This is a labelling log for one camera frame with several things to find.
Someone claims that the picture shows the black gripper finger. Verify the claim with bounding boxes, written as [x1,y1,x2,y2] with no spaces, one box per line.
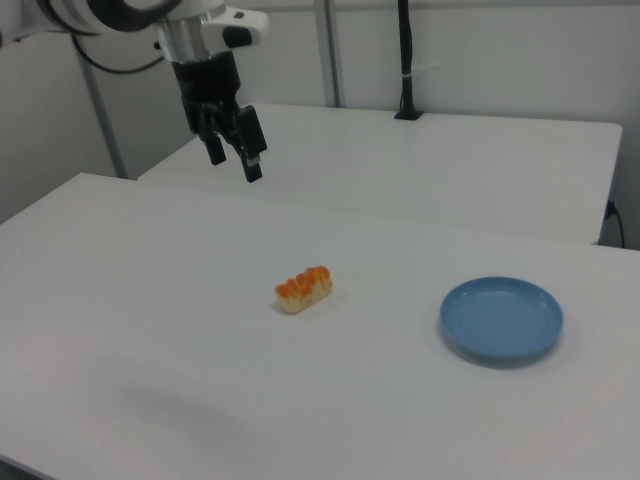
[200,109,227,167]
[233,104,268,184]

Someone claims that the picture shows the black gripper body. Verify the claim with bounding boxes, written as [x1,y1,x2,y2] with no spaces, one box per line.
[171,50,242,147]

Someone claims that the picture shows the bread with orange glaze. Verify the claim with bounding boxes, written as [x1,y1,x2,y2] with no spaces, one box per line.
[274,266,334,316]

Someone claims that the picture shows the white side table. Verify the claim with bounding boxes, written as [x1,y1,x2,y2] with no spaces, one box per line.
[136,102,624,247]

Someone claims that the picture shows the blue round plate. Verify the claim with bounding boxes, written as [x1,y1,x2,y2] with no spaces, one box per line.
[439,276,565,366]

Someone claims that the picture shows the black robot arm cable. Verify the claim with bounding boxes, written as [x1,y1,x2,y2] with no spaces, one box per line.
[71,29,168,76]

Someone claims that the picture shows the black camera pole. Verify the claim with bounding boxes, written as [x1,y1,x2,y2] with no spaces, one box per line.
[393,0,427,122]

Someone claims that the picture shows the black wall cable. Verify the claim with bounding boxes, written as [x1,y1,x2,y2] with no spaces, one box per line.
[606,198,627,249]

